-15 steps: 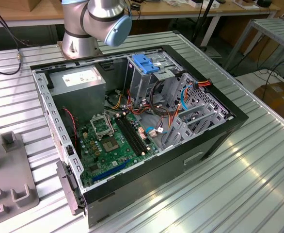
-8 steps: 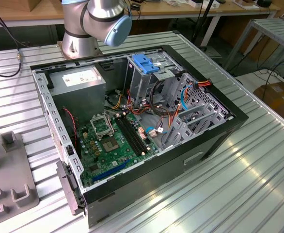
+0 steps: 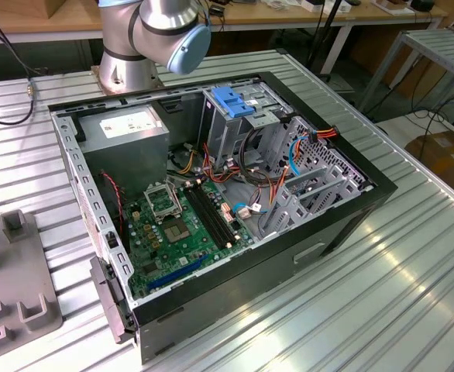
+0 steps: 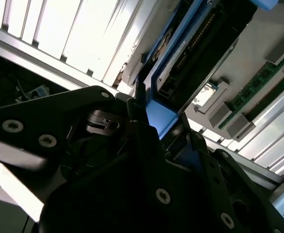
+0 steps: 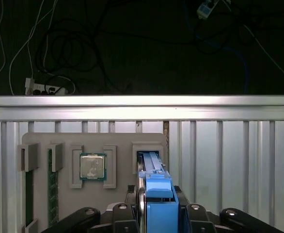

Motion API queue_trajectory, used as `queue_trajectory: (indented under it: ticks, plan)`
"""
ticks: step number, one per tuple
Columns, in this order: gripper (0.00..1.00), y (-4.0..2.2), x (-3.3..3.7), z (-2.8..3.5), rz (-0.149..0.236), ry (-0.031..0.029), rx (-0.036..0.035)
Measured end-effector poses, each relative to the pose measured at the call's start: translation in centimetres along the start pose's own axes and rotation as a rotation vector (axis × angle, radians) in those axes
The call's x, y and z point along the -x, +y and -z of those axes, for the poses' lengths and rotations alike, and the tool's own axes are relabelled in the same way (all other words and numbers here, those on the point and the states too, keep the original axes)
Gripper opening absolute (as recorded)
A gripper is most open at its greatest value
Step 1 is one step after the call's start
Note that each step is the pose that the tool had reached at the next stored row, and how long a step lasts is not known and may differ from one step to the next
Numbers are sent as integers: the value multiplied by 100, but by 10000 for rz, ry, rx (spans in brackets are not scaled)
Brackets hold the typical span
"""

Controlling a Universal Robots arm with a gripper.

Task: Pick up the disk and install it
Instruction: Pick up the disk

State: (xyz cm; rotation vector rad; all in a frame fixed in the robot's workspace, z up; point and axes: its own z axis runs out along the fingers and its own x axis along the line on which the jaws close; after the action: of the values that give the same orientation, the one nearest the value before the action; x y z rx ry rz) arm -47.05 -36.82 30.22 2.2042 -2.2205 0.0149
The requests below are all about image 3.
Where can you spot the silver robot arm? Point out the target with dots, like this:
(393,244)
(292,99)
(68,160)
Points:
(153,31)

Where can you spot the grey metal disk bay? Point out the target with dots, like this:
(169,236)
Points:
(293,209)

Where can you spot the black RAM slot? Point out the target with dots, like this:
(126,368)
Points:
(202,215)
(208,214)
(219,212)
(213,213)

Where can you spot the white plug connector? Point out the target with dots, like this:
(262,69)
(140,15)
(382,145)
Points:
(244,212)

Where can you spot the thin metal locking lever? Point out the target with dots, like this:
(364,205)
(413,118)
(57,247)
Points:
(176,198)

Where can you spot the grey metal drive cage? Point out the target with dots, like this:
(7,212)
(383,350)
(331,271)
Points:
(227,131)

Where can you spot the green motherboard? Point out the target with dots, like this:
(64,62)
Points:
(196,252)

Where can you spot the blue plastic drive latch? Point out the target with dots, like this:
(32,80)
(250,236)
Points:
(229,101)

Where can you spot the blue expansion slot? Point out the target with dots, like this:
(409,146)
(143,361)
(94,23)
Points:
(176,272)

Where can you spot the grey power supply unit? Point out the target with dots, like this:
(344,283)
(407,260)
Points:
(126,155)

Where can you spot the black open PC case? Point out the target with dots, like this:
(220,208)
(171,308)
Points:
(219,306)

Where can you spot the wooden desk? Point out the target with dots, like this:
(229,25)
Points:
(281,15)

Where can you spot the small white box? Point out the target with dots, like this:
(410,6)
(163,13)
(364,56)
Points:
(312,5)

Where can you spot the brown cardboard box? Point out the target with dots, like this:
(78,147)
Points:
(444,155)

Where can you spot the grey parts rack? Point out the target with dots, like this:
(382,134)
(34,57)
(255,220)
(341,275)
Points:
(14,271)

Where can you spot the cardboard box on desk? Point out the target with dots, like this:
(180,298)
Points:
(52,7)

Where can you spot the metal slat side table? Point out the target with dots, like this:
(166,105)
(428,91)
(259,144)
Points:
(440,50)

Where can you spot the small black device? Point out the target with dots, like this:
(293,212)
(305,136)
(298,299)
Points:
(422,4)

